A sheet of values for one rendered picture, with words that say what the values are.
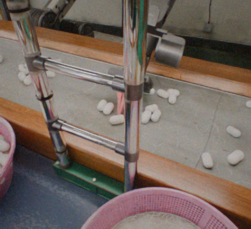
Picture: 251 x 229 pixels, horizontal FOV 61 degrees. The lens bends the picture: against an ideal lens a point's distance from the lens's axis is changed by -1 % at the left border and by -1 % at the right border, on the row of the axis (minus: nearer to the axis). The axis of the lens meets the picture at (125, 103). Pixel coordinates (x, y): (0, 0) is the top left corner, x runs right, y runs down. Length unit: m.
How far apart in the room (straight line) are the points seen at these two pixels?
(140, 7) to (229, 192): 0.33
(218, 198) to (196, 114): 0.23
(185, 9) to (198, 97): 2.02
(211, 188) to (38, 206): 0.33
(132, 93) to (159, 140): 0.26
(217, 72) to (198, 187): 0.39
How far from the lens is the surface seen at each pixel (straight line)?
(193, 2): 2.56
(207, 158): 0.46
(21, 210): 0.51
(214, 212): 0.39
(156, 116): 0.51
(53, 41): 0.89
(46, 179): 0.53
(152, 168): 0.41
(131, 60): 0.22
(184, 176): 0.41
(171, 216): 0.42
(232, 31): 2.64
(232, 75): 0.71
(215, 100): 0.63
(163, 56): 0.53
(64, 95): 0.62
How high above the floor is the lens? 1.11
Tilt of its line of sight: 40 degrees down
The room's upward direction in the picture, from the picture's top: straight up
